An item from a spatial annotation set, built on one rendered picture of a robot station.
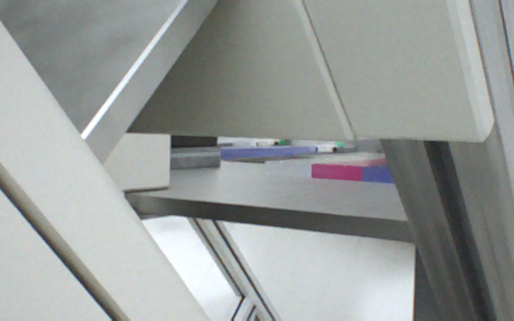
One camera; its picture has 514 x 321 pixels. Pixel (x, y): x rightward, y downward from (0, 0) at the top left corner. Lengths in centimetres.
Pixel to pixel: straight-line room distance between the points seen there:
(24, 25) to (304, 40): 8
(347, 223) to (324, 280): 157
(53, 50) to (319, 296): 174
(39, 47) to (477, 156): 13
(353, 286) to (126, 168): 149
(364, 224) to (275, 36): 16
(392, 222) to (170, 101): 13
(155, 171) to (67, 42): 27
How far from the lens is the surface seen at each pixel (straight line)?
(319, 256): 199
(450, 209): 28
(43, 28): 20
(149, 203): 42
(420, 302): 35
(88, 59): 18
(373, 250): 195
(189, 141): 67
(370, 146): 111
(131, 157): 44
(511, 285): 29
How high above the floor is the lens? 147
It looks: 39 degrees down
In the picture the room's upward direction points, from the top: 27 degrees counter-clockwise
